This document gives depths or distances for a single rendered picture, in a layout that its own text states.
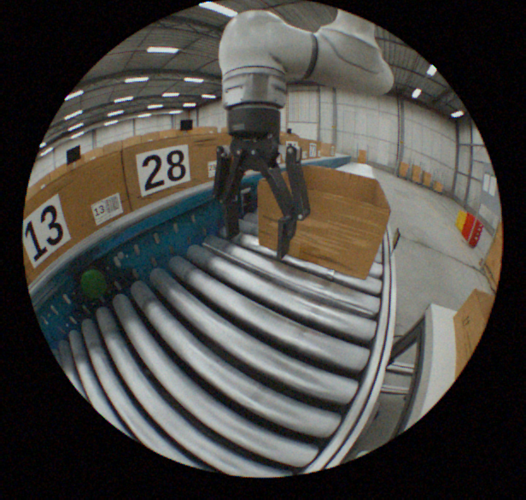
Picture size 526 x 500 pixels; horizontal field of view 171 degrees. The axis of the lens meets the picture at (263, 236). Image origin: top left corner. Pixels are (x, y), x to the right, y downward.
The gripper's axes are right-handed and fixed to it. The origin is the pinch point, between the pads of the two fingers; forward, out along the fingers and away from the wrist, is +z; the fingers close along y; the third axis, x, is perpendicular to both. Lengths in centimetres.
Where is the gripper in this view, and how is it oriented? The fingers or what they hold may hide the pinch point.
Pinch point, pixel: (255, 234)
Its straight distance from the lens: 30.2
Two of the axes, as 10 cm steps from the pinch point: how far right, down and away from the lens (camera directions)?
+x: 5.5, -4.3, 7.1
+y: 8.3, 2.9, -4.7
